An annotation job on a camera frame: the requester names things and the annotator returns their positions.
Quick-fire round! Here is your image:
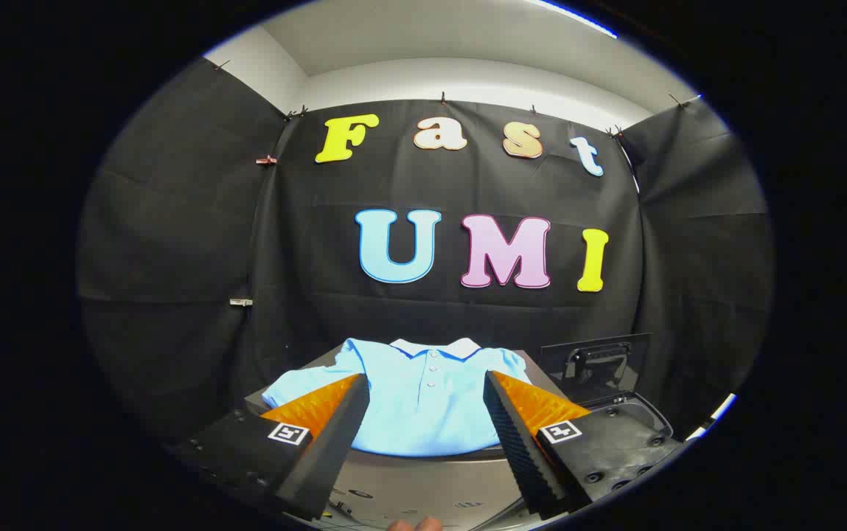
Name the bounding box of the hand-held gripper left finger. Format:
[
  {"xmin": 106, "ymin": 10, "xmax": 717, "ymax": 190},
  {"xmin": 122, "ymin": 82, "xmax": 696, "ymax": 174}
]
[{"xmin": 172, "ymin": 372, "xmax": 371, "ymax": 521}]

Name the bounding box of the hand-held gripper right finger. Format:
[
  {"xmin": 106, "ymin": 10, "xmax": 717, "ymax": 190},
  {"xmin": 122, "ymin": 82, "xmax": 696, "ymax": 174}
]
[{"xmin": 484, "ymin": 370, "xmax": 686, "ymax": 520}]

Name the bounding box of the light blue polo shirt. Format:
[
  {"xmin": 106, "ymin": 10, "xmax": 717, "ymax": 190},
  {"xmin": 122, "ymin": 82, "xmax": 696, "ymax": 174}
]
[{"xmin": 261, "ymin": 338, "xmax": 531, "ymax": 458}]

